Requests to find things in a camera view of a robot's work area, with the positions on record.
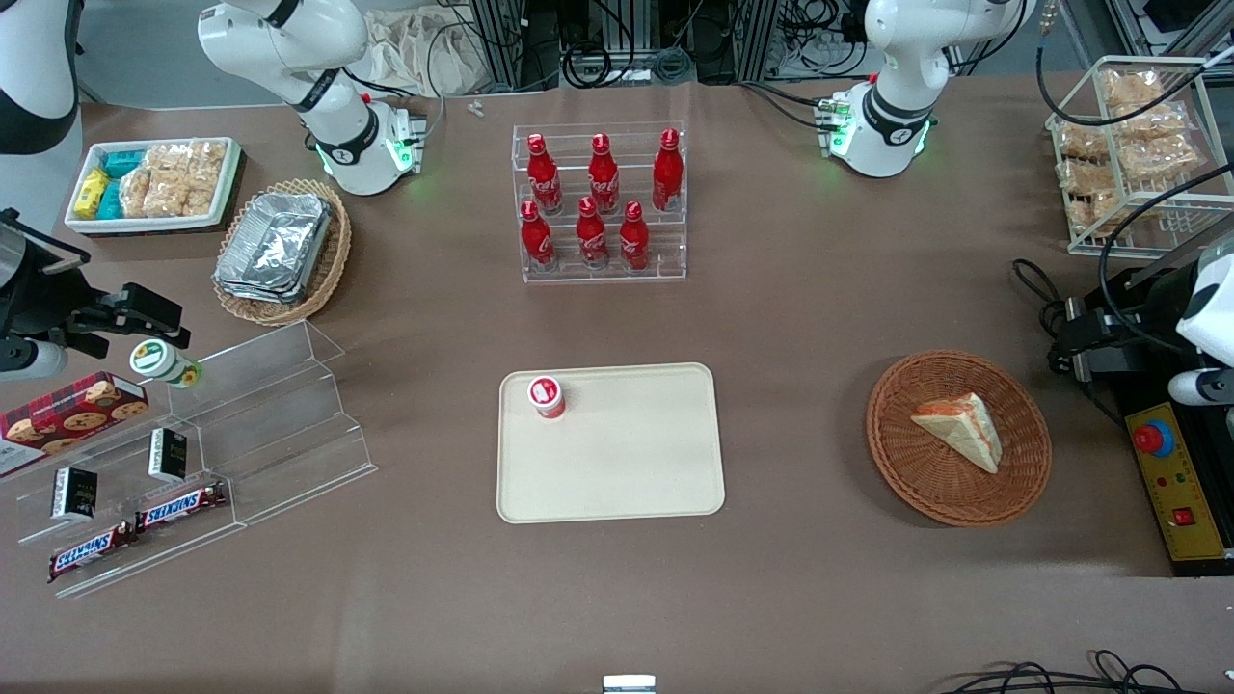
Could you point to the clear acrylic bottle rack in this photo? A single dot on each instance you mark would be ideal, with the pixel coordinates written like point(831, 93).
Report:
point(665, 251)

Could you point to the aluminium frame rack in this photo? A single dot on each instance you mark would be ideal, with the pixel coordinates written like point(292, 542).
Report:
point(617, 39)

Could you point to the red cola bottle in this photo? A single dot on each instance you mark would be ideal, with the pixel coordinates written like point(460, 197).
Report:
point(667, 173)
point(537, 241)
point(544, 178)
point(603, 178)
point(633, 241)
point(591, 239)

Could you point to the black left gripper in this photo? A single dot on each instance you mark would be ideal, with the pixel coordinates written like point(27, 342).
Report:
point(1140, 326)

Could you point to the red emergency stop button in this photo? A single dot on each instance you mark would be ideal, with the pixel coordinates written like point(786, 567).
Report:
point(1153, 440)

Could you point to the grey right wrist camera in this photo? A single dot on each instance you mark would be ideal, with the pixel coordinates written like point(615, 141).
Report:
point(29, 360)

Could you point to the teal snack packet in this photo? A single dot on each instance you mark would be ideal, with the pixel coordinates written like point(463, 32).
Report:
point(123, 163)
point(111, 200)

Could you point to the yellow control panel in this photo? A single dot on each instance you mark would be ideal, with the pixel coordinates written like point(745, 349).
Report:
point(1191, 501)

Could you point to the round brown wicker basket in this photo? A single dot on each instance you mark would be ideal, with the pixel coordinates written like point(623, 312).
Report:
point(925, 482)

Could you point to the yellow snack packet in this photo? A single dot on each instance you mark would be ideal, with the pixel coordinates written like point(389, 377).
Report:
point(92, 193)

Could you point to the red tartan cookie box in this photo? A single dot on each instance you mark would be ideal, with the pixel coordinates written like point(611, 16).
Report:
point(67, 414)

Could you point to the stack of foil trays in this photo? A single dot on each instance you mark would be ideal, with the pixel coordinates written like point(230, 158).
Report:
point(275, 246)

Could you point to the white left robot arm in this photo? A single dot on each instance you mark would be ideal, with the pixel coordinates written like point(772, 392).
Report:
point(906, 96)

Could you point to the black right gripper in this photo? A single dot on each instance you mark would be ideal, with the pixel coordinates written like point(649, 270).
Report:
point(40, 301)

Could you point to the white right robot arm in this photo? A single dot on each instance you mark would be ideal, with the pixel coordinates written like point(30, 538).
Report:
point(289, 39)

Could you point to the white rectangular snack tray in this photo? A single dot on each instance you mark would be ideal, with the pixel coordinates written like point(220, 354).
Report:
point(82, 154)

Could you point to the beige cloth bag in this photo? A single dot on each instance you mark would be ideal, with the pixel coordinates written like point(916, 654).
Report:
point(424, 53)

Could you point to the snickers chocolate bar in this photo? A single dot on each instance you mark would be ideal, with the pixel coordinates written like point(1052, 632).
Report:
point(183, 507)
point(92, 552)

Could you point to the small black box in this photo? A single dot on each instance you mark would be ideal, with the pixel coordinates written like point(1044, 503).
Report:
point(75, 493)
point(169, 455)

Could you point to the oval light wicker basket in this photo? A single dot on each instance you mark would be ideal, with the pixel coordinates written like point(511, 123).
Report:
point(333, 260)

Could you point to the red-lidded small cup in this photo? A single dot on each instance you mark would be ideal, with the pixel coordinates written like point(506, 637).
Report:
point(546, 396)

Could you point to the rice cracker bag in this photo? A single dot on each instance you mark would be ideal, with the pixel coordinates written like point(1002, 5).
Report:
point(169, 178)
point(206, 173)
point(1162, 157)
point(1094, 214)
point(1133, 89)
point(137, 193)
point(1085, 176)
point(1083, 142)
point(1152, 122)

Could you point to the triangular sandwich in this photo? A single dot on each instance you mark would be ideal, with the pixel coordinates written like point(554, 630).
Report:
point(964, 434)

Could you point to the beige plastic tray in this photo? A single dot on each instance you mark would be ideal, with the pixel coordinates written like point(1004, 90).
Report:
point(627, 453)

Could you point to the clear acrylic stepped shelf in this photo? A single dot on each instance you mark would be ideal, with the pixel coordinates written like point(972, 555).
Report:
point(280, 424)

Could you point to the green-lidded white cup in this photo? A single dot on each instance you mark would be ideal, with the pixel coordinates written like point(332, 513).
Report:
point(159, 361)

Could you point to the black appliance box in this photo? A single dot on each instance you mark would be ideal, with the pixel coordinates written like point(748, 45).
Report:
point(1138, 395)

